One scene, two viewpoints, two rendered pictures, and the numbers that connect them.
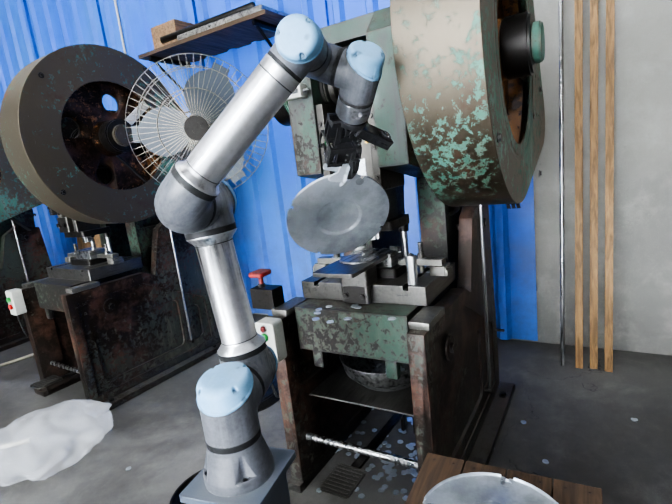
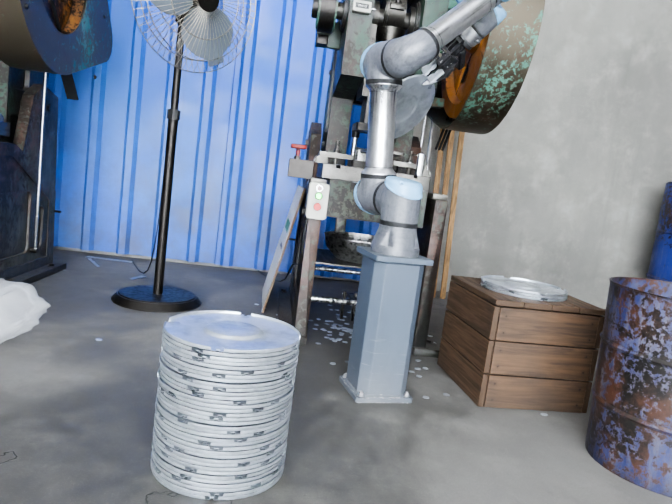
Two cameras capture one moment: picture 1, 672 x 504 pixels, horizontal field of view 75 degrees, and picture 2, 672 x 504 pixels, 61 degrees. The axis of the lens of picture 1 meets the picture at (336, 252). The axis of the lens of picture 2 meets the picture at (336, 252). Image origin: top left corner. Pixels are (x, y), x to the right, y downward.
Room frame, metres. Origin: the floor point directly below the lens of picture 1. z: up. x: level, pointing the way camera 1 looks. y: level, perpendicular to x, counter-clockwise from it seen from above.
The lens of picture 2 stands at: (-0.41, 1.51, 0.67)
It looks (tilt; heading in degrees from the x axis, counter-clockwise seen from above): 8 degrees down; 321
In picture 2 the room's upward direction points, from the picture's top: 7 degrees clockwise
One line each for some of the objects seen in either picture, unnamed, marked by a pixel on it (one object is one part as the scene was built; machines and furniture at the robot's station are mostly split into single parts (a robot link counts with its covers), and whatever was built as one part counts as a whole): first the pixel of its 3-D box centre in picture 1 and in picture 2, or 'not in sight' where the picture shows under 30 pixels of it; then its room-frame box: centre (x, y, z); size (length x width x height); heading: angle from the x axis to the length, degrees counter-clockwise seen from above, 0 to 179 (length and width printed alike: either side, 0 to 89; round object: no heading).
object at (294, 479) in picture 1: (340, 320); (301, 218); (1.74, 0.02, 0.45); 0.92 x 0.12 x 0.90; 148
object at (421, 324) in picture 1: (470, 333); (415, 232); (1.46, -0.44, 0.45); 0.92 x 0.12 x 0.90; 148
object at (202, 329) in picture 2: not in sight; (233, 329); (0.66, 0.91, 0.31); 0.29 x 0.29 x 0.01
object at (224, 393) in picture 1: (229, 401); (400, 199); (0.87, 0.26, 0.62); 0.13 x 0.12 x 0.14; 171
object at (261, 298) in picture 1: (269, 311); (299, 182); (1.45, 0.25, 0.62); 0.10 x 0.06 x 0.20; 58
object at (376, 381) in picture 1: (387, 363); (361, 248); (1.48, -0.14, 0.36); 0.34 x 0.34 x 0.10
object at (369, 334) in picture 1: (391, 228); (370, 142); (1.60, -0.21, 0.83); 0.79 x 0.43 x 1.34; 148
